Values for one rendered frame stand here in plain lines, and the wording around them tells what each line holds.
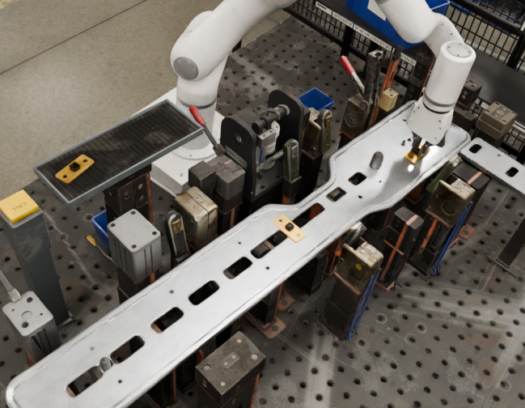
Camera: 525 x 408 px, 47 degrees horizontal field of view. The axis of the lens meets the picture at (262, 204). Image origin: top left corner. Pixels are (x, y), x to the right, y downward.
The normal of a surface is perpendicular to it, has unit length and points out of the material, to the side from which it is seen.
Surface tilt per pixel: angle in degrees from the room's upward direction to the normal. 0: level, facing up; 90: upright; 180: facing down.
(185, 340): 0
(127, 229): 0
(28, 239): 90
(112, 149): 0
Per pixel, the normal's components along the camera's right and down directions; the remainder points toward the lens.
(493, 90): 0.09, -0.65
